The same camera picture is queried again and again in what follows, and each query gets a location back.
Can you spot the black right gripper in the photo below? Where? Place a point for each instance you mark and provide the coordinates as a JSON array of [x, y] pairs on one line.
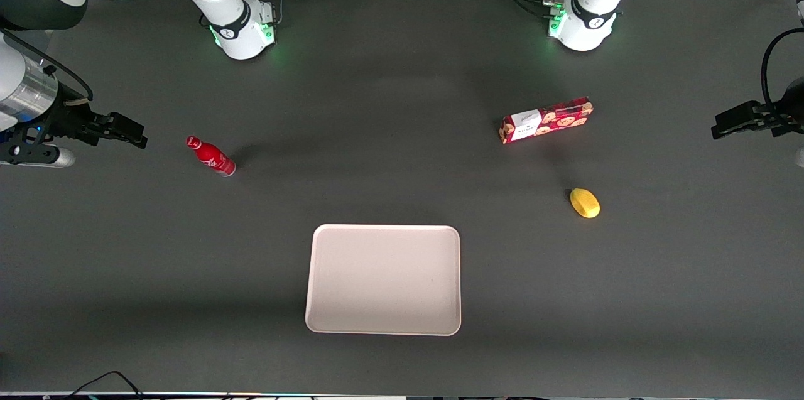
[[68, 119]]

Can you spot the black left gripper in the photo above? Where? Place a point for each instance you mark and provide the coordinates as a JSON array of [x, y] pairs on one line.
[[774, 118]]

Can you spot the red coke bottle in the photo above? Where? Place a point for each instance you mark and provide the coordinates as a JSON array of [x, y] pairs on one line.
[[211, 157]]

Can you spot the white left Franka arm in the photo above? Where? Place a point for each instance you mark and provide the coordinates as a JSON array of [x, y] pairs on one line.
[[593, 4]]

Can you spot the pale pink rectangular tray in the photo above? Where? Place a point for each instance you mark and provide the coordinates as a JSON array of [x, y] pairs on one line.
[[383, 279]]

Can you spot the yellow lemon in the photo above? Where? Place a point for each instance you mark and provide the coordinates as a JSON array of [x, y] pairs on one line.
[[585, 203]]

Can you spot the red cookie box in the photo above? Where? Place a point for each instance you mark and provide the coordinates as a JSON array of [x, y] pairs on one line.
[[546, 120]]

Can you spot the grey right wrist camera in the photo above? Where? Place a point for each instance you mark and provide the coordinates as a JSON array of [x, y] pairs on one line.
[[44, 156]]

